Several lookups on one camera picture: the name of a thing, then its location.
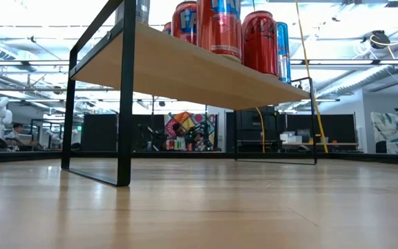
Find red cola can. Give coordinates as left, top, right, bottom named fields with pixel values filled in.
left=196, top=0, right=243, bottom=64
left=241, top=10, right=279, bottom=77

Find blue silver energy drink can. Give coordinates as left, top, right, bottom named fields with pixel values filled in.
left=276, top=21, right=292, bottom=84

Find white slim can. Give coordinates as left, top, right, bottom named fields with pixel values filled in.
left=115, top=0, right=151, bottom=26

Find wooden shelf black metal legs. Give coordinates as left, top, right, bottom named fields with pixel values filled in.
left=60, top=0, right=318, bottom=187

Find colourful poster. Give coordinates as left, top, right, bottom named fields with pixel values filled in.
left=164, top=111, right=218, bottom=152

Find person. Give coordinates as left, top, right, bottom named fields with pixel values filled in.
left=171, top=122, right=189, bottom=151
left=7, top=122, right=26, bottom=151

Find black equipment rack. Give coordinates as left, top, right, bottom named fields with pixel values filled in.
left=235, top=109, right=281, bottom=153

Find white box stack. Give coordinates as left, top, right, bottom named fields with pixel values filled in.
left=280, top=130, right=311, bottom=145

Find black partition panel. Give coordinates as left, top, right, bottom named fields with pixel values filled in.
left=285, top=113, right=358, bottom=145
left=80, top=113, right=119, bottom=152

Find white teal patterned cloth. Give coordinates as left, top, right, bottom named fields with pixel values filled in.
left=370, top=109, right=398, bottom=155

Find black ceiling-hung device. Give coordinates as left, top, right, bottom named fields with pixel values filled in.
left=370, top=30, right=392, bottom=50

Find black aluminium table frame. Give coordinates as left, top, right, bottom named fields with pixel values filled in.
left=0, top=150, right=398, bottom=166

